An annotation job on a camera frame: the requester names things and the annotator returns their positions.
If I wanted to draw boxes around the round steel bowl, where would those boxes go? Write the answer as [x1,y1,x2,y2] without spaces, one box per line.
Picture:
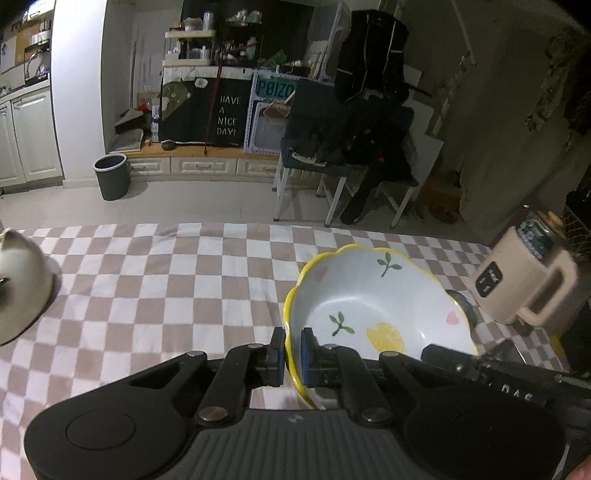
[446,289,478,331]

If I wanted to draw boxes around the floral scalloped ceramic bowl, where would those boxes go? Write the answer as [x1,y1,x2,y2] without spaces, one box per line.
[283,244,478,409]

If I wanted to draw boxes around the white kitchen cabinets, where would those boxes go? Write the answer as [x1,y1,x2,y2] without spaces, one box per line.
[1,81,63,189]

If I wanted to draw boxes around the cat shaped ceramic dish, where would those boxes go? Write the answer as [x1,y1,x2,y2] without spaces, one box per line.
[0,229,54,345]

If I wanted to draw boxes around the white shelf with bottles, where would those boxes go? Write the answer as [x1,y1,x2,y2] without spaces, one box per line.
[162,11,215,68]

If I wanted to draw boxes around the checkered tablecloth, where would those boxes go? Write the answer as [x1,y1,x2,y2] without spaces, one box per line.
[0,222,574,480]

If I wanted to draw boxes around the grey trash bin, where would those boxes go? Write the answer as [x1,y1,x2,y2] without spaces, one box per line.
[93,153,131,201]

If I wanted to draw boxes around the beige electric kettle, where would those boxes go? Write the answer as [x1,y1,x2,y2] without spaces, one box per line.
[469,210,579,327]

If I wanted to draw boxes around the black hanging jacket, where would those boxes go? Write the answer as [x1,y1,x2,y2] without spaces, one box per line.
[335,10,409,104]

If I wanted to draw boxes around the large rectangular steel tray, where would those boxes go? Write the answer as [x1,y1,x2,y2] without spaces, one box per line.
[483,339,527,364]

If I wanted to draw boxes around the black have a nice day sign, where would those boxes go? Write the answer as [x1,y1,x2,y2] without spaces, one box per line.
[206,74,252,147]

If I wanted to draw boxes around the white storage crate with sign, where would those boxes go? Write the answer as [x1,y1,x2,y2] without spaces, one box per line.
[243,70,297,155]

